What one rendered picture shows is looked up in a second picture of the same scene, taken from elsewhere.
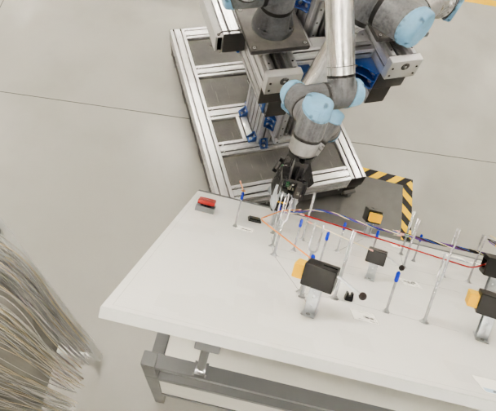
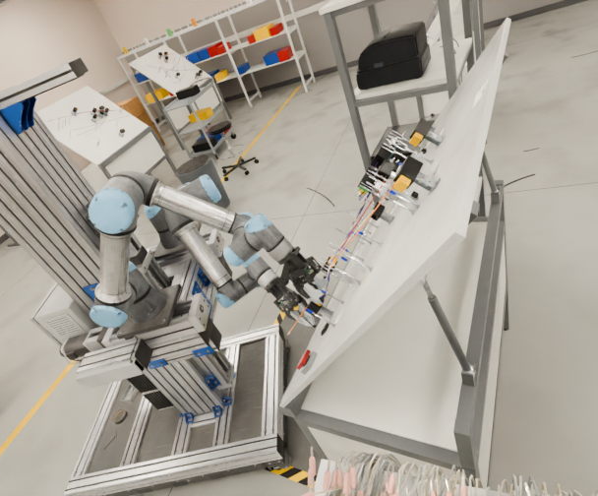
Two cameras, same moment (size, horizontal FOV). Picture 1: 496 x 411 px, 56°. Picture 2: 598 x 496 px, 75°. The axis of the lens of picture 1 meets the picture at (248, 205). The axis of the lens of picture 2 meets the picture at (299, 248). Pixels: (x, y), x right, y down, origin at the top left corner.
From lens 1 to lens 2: 0.70 m
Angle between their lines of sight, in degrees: 41
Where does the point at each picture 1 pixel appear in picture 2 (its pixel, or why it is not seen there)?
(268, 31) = (154, 306)
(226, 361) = (451, 390)
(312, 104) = (257, 220)
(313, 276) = (409, 169)
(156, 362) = (465, 420)
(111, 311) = (458, 225)
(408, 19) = (205, 185)
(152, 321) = (464, 203)
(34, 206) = not seen: outside the picture
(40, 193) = not seen: outside the picture
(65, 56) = not seen: outside the picture
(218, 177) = (249, 448)
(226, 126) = (198, 438)
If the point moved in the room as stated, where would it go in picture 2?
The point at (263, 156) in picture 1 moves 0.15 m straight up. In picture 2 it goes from (239, 403) to (228, 389)
